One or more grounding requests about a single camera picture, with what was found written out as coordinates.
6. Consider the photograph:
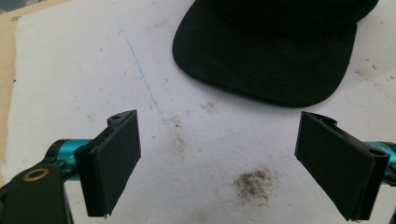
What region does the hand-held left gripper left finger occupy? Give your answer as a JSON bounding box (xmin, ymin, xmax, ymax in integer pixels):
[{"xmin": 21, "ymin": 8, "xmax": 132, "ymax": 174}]
[{"xmin": 45, "ymin": 109, "xmax": 142, "ymax": 218}]

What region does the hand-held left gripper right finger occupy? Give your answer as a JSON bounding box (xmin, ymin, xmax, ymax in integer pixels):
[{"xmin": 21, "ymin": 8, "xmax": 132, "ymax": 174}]
[{"xmin": 294, "ymin": 111, "xmax": 396, "ymax": 222}]

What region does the black baseball cap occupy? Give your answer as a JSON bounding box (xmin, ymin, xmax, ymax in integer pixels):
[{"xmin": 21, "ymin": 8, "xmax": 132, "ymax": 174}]
[{"xmin": 172, "ymin": 0, "xmax": 380, "ymax": 108}]

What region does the white stained table cover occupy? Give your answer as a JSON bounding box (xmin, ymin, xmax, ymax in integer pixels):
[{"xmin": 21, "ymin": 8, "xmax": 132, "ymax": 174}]
[{"xmin": 0, "ymin": 0, "xmax": 396, "ymax": 224}]

